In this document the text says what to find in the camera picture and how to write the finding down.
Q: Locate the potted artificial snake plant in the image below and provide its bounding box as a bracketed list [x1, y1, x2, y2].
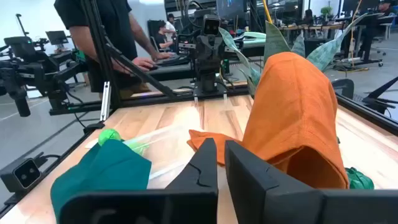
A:
[217, 12, 369, 96]

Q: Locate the black aluminium table frame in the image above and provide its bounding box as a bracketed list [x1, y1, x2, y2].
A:
[0, 0, 398, 218]

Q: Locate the computer monitor with blue screen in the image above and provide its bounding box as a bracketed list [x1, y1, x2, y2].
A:
[216, 0, 246, 20]

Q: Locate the black keyboard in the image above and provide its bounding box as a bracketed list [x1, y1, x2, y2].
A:
[154, 54, 191, 67]

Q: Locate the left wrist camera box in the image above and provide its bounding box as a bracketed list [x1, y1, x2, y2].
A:
[202, 14, 222, 36]

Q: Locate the clear plastic tupperware container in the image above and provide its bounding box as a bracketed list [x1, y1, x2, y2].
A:
[123, 124, 203, 189]

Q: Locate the dark green toy pepper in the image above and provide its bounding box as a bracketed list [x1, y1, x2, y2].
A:
[344, 167, 376, 190]

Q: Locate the yellow hose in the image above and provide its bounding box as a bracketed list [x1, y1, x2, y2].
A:
[262, 0, 274, 25]

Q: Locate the small black monitor on stand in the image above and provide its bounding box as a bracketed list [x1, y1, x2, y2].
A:
[45, 30, 70, 46]

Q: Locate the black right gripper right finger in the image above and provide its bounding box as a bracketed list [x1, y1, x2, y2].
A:
[224, 139, 398, 224]

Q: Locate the green toy lime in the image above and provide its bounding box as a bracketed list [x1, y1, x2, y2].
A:
[98, 128, 123, 147]

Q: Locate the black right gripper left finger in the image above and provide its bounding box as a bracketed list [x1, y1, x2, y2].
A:
[58, 138, 218, 224]

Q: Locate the mint green stapler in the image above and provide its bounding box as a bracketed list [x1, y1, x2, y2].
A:
[233, 30, 267, 43]

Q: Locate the black standing desk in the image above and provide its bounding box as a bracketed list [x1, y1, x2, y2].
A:
[340, 12, 397, 68]

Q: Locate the wooden workbench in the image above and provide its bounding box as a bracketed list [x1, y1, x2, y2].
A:
[277, 22, 346, 47]

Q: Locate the silver frame bracket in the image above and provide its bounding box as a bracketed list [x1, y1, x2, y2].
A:
[99, 81, 112, 122]

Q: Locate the black table-level camera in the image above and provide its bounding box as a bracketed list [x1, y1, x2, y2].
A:
[0, 157, 43, 194]

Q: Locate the orange cloth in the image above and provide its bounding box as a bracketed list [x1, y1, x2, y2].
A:
[186, 52, 351, 190]

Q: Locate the person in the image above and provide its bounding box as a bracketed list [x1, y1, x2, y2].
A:
[154, 20, 175, 52]
[53, 0, 175, 100]
[377, 0, 398, 16]
[165, 13, 178, 34]

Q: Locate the teal cloth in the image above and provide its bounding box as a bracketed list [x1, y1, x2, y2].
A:
[50, 139, 152, 220]

